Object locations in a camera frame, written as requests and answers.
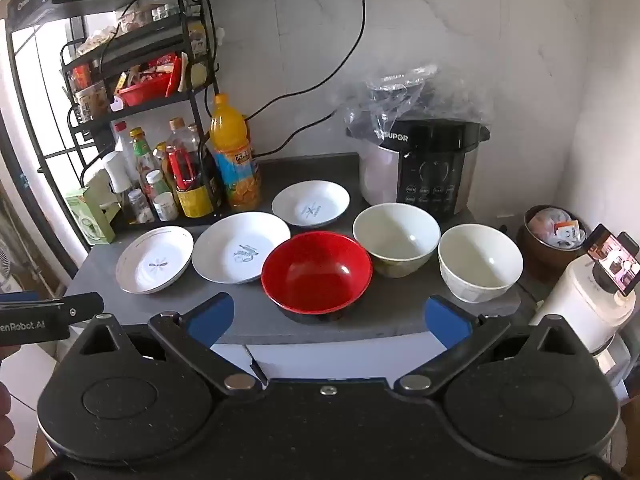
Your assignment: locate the clear oil bottle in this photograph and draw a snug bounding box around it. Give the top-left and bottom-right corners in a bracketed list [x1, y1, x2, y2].
[166, 117, 202, 161]

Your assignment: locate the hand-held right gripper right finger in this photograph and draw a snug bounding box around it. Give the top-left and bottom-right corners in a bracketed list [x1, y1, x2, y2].
[394, 294, 603, 395]

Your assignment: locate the smartphone on black holder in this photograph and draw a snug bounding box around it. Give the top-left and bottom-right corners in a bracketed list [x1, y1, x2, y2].
[585, 223, 640, 297]

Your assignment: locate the clear plastic bag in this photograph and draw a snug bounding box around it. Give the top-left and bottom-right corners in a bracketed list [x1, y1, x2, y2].
[344, 63, 494, 135]

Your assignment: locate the small clear glass jar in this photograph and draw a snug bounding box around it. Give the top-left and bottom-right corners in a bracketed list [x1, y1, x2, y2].
[127, 188, 155, 225]

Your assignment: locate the green-label sauce bottle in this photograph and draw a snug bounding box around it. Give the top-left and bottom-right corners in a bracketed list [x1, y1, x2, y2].
[128, 127, 154, 181]

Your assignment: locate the green cardboard box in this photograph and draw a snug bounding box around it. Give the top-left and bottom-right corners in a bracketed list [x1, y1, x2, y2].
[64, 182, 117, 245]

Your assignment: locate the spice jar with label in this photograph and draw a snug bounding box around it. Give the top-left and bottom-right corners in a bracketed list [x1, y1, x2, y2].
[74, 82, 109, 122]

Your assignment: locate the white plate with small print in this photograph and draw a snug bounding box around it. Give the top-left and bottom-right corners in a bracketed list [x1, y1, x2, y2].
[115, 225, 195, 295]

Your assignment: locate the person's left hand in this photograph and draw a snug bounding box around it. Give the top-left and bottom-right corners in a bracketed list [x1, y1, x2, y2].
[0, 380, 17, 461]

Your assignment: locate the white plate with crossed-utensils print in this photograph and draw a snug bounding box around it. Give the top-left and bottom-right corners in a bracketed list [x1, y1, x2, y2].
[271, 180, 351, 230]

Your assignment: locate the red bowl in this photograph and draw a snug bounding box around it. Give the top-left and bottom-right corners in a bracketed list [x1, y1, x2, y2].
[260, 231, 374, 317]

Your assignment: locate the dark soy sauce bottle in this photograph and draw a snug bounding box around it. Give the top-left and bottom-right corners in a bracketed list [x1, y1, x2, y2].
[198, 129, 224, 211]

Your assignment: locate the silver electric pressure cooker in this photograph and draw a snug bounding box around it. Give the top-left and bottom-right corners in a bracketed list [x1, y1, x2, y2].
[346, 116, 491, 222]

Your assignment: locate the small white-lid jar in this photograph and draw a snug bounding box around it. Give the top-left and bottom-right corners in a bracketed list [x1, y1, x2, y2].
[153, 192, 180, 222]

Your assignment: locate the red-cap clear bottle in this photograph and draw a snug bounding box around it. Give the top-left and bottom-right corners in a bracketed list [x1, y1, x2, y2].
[113, 120, 133, 161]

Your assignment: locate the white fan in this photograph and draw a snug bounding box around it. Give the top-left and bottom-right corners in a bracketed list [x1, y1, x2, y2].
[0, 229, 27, 292]

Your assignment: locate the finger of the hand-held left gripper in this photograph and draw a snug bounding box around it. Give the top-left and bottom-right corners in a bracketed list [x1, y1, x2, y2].
[0, 291, 105, 328]

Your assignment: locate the black power cable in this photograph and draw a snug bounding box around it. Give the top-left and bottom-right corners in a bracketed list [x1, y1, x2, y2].
[245, 0, 369, 157]

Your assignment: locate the brown bowl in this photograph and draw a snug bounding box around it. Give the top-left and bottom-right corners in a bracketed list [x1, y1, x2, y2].
[519, 204, 589, 282]

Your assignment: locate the plain white bowl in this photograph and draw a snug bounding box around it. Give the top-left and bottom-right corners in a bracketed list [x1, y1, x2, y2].
[437, 223, 525, 305]

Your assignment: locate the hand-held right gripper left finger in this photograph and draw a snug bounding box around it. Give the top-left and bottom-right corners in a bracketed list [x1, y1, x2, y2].
[62, 291, 263, 395]

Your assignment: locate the cream bowl with patterned outside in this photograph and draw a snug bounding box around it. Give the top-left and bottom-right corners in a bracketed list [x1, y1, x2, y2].
[352, 203, 442, 279]

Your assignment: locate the large white plate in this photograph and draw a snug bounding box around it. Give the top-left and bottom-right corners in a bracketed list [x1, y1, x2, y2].
[192, 211, 292, 285]

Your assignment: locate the white kitchen appliance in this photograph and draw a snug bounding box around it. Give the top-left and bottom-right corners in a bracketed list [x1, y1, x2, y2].
[529, 254, 637, 357]

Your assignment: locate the red plastic basket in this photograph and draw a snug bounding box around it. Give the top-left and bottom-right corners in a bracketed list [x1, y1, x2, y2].
[117, 72, 177, 108]

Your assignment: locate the white cabinet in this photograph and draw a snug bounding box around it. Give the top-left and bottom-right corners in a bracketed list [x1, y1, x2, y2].
[70, 324, 532, 387]

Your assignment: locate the black metal spice rack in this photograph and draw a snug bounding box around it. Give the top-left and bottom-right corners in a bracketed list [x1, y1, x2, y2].
[42, 0, 224, 222]

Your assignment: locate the pile of seasoning packets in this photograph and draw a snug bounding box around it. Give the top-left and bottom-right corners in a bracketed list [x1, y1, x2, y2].
[529, 208, 582, 249]

